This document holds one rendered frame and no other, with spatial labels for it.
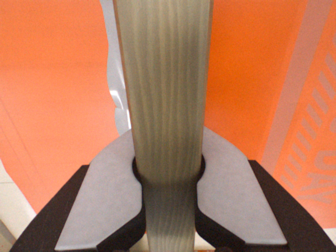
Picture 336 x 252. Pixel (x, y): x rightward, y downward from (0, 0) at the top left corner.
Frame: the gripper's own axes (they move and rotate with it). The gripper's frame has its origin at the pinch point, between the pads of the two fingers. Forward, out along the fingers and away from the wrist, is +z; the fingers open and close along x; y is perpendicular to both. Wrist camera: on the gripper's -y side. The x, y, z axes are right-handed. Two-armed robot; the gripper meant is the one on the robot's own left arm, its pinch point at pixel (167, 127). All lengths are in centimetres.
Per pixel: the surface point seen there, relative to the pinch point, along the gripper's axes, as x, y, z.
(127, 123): -3.9, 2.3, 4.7
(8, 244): -23.4, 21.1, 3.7
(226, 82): 5.3, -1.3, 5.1
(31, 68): -11.3, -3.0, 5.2
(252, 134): 8.6, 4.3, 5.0
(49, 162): -13.3, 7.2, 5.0
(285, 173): 13.6, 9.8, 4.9
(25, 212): -19.4, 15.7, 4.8
